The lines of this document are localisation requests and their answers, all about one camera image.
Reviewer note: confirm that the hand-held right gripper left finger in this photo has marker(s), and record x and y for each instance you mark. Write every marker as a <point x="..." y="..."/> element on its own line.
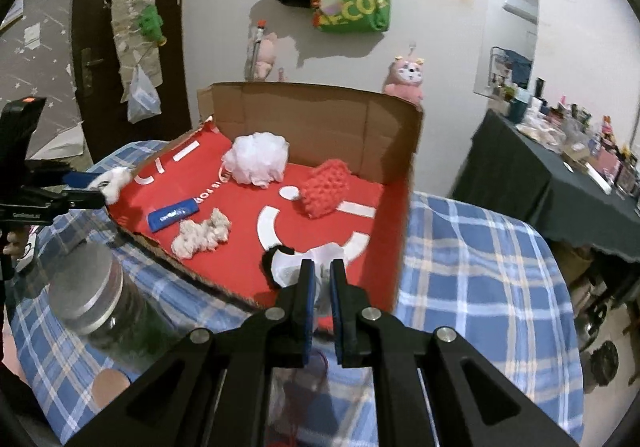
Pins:
<point x="309" y="297"/>

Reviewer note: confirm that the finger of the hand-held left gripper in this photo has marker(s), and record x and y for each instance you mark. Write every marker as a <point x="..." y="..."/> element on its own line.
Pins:
<point x="82" y="179"/>
<point x="85" y="199"/>

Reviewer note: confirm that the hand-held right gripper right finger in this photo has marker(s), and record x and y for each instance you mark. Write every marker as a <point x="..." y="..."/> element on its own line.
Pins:
<point x="336" y="307"/>

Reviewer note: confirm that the white plush toy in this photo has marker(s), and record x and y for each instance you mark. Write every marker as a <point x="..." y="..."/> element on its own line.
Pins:
<point x="117" y="179"/>

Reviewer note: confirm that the white plastic roll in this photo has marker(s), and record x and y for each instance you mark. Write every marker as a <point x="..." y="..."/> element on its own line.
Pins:
<point x="322" y="254"/>

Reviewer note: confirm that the black fluffy ball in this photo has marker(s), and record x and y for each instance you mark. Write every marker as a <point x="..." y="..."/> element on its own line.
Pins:
<point x="270" y="267"/>

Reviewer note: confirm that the beige fluffy cloth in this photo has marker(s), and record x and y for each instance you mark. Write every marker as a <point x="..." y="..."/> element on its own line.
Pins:
<point x="200" y="233"/>

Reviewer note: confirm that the cardboard box with red lining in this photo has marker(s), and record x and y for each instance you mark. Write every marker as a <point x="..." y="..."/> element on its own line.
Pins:
<point x="300" y="117"/>

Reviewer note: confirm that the person's left hand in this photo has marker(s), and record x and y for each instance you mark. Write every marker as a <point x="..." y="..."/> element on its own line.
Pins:
<point x="14" y="243"/>

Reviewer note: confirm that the blue packet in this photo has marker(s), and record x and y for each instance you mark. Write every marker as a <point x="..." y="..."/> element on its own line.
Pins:
<point x="172" y="216"/>

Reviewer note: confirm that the large glass jar dark contents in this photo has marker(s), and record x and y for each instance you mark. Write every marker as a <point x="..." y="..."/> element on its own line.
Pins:
<point x="95" y="292"/>

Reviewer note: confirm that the clear plastic bag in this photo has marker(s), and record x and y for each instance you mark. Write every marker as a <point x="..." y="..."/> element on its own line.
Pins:
<point x="143" y="99"/>

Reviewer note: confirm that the red knitted ball in box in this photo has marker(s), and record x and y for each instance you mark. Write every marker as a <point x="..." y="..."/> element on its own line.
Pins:
<point x="325" y="187"/>

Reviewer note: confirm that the blue plaid blanket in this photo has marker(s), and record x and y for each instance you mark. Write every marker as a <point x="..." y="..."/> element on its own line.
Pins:
<point x="475" y="302"/>

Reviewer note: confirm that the beige hanging organizer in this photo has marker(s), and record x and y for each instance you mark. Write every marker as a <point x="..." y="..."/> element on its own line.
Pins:
<point x="125" y="42"/>

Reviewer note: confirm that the dark brown door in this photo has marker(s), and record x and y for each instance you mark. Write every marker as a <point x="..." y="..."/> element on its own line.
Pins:
<point x="90" y="17"/>

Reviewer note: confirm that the white mesh bath pouf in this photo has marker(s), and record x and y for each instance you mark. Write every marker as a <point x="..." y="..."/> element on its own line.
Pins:
<point x="257" y="157"/>

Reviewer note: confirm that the green plush toy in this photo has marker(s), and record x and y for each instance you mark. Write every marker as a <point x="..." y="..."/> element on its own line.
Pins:
<point x="151" y="24"/>

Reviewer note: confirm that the brown round pad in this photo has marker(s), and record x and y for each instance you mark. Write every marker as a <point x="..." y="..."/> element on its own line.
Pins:
<point x="110" y="387"/>

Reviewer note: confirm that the tube with orange cap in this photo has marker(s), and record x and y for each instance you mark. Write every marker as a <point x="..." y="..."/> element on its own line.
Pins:
<point x="254" y="47"/>

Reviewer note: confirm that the pale pink plush toy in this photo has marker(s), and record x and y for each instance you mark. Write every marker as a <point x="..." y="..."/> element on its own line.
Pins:
<point x="265" y="57"/>

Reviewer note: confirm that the table with dark green cloth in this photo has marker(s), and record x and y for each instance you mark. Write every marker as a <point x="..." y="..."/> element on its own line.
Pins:
<point x="530" y="187"/>

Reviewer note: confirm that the pink hamster plush toy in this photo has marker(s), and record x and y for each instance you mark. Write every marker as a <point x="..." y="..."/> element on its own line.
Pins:
<point x="406" y="77"/>

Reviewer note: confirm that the dark round object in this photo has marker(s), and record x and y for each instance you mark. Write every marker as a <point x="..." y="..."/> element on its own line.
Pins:
<point x="604" y="364"/>

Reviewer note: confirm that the cluster of cosmetics bottles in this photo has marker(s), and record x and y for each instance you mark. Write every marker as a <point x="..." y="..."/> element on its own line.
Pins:
<point x="575" y="132"/>

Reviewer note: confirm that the wall mirror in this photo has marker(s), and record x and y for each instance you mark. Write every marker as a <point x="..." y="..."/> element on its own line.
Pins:
<point x="510" y="27"/>

